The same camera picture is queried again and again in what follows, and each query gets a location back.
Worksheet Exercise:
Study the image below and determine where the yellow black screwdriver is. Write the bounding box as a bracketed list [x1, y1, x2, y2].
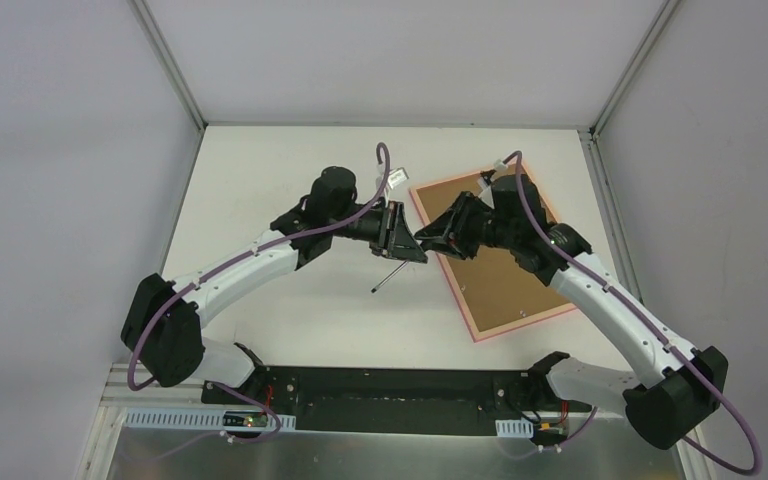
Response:
[370, 260, 410, 294]

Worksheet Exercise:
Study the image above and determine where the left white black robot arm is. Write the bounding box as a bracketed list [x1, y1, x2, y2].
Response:
[120, 166, 428, 405]

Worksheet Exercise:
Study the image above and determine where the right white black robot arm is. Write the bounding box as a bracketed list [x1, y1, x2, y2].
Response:
[415, 174, 729, 450]

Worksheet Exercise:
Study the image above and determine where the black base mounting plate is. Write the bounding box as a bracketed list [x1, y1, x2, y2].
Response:
[201, 366, 591, 436]

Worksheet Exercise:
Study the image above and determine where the right white cable duct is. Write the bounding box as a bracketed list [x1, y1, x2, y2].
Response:
[495, 418, 534, 439]

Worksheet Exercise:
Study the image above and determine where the white cable duct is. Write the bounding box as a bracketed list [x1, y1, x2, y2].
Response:
[495, 418, 534, 439]
[123, 407, 297, 433]

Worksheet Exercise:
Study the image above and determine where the left white cable duct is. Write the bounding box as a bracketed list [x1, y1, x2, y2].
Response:
[123, 407, 297, 433]

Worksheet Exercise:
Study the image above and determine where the aluminium front rail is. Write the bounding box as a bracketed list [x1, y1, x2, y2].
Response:
[100, 362, 637, 420]

